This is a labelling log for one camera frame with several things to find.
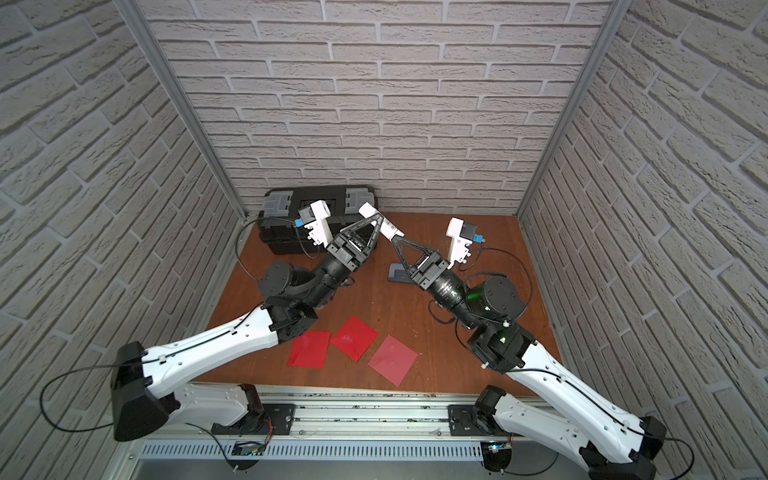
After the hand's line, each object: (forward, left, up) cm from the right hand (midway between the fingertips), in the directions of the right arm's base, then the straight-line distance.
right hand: (396, 242), depth 51 cm
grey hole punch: (+23, -2, -45) cm, 51 cm away
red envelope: (+2, +13, -47) cm, 49 cm away
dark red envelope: (-5, +2, -47) cm, 47 cm away
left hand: (+2, +2, +4) cm, 5 cm away
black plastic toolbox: (+44, +37, -29) cm, 64 cm away
